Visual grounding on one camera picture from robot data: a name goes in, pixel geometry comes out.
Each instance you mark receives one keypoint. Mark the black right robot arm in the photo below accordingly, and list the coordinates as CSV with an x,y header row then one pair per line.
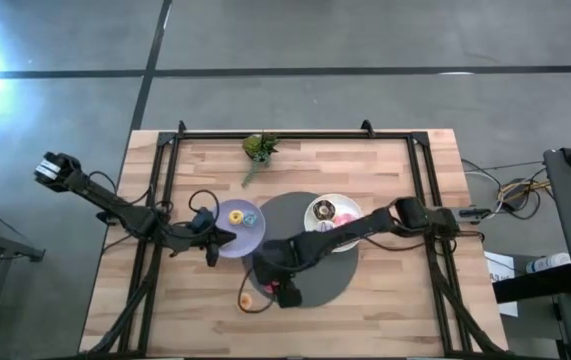
x,y
355,230

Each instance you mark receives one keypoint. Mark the white paper sheet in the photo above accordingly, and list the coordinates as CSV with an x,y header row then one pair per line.
x,y
500,270

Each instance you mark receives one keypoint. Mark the orange frosted donut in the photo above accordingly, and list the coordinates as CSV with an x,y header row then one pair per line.
x,y
246,300

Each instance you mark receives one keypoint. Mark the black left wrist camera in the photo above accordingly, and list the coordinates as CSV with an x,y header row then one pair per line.
x,y
202,220

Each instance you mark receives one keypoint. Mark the chocolate frosted donut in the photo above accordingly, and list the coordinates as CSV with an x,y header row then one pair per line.
x,y
324,210

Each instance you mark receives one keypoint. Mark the red frosted donut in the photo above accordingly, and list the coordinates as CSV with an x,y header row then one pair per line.
x,y
271,288

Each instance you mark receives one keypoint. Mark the pink frosted donut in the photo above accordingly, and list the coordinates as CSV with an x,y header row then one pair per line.
x,y
346,219

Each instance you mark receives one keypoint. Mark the green potted plant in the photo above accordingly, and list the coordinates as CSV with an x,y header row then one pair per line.
x,y
260,147

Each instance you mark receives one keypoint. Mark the lilac plate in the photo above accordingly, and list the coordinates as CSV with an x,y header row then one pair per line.
x,y
245,242

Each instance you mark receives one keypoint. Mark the white plate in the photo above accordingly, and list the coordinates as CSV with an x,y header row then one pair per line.
x,y
350,205

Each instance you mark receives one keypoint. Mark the yellow frosted donut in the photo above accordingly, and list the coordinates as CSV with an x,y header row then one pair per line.
x,y
236,217

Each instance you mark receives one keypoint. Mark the black aluminium table frame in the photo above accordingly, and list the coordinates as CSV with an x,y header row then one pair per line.
x,y
290,135

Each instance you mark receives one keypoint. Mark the round grey woven mat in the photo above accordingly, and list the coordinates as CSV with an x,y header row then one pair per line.
x,y
325,280

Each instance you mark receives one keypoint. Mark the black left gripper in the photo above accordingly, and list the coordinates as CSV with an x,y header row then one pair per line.
x,y
192,241

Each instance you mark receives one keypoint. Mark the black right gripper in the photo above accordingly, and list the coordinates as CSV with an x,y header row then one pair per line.
x,y
280,262

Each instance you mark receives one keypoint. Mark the white bottle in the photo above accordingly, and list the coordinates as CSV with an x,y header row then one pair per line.
x,y
550,261

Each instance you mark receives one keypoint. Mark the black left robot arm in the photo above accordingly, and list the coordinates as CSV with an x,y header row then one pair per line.
x,y
115,205

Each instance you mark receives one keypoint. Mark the lilac frosted donut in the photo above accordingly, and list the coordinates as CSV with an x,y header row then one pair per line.
x,y
325,226

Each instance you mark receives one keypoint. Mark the blue frosted donut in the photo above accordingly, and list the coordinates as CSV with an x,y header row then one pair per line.
x,y
250,218

